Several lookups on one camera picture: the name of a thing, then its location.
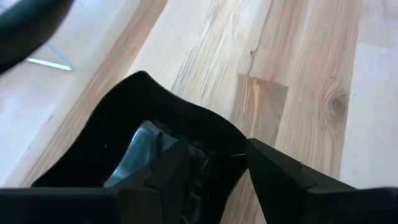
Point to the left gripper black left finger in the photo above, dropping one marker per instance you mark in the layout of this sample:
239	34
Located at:
155	199

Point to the black square mini plate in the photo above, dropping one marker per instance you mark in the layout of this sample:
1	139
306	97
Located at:
124	124

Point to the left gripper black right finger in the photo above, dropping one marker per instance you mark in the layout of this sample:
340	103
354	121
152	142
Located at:
280	193

